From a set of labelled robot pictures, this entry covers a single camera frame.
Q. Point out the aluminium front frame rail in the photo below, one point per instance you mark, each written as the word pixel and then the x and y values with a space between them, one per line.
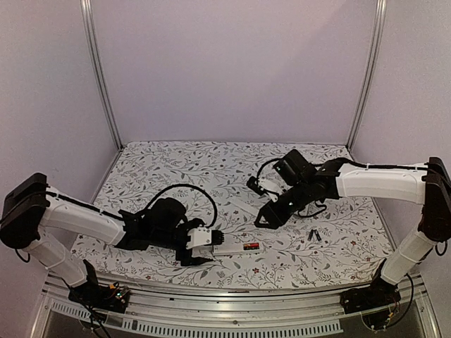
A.
pixel 158 309

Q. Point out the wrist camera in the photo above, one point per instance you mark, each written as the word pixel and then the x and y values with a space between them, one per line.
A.
pixel 202 236
pixel 263 186

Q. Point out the white battery cover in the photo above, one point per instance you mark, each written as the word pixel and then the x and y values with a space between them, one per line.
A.
pixel 245 207

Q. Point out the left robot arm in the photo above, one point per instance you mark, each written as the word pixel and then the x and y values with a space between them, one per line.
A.
pixel 33 206

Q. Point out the red green battery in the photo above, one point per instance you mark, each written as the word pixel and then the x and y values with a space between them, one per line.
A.
pixel 251 246

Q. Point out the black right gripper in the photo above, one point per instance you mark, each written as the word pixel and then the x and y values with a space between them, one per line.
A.
pixel 276 219

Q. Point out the floral patterned table mat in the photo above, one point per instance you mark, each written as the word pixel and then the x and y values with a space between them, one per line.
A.
pixel 206 177

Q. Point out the right aluminium corner post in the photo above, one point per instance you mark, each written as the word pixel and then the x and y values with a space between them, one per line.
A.
pixel 370 69

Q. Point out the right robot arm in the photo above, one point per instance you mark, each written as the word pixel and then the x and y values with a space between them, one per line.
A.
pixel 426 184

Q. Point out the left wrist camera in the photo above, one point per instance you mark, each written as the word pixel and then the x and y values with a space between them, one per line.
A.
pixel 202 236

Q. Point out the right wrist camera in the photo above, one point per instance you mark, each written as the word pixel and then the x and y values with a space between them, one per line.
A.
pixel 263 186

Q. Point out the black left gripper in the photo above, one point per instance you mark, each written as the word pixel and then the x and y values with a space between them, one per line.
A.
pixel 187 260

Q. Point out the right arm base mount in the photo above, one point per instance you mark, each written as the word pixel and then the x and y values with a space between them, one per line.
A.
pixel 377 303

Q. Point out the aluminium corner post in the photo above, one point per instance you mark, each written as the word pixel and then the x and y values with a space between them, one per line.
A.
pixel 370 69
pixel 94 54

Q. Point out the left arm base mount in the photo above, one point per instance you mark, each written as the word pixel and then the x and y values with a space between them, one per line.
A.
pixel 91 294

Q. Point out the left aluminium corner post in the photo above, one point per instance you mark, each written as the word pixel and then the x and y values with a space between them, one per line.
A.
pixel 94 54

